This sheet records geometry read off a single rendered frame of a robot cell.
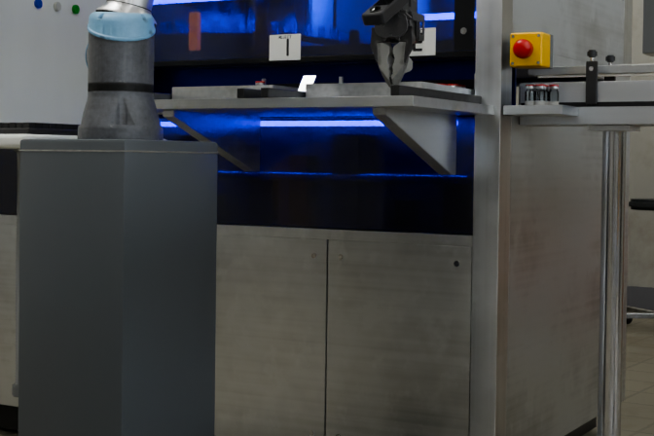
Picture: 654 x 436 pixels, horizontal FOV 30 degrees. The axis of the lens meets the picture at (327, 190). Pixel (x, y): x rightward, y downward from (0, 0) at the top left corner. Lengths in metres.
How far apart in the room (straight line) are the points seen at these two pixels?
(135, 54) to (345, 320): 0.91
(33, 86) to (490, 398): 1.24
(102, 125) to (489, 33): 0.90
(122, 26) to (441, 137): 0.76
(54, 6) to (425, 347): 1.16
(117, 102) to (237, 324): 0.93
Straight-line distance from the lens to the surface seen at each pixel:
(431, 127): 2.53
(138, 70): 2.17
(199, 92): 2.66
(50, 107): 2.92
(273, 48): 2.87
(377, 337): 2.75
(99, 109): 2.16
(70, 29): 2.98
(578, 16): 3.11
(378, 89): 2.44
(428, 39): 2.68
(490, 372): 2.65
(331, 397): 2.83
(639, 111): 2.63
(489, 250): 2.62
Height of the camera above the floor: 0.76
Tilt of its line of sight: 1 degrees down
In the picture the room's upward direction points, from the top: 1 degrees clockwise
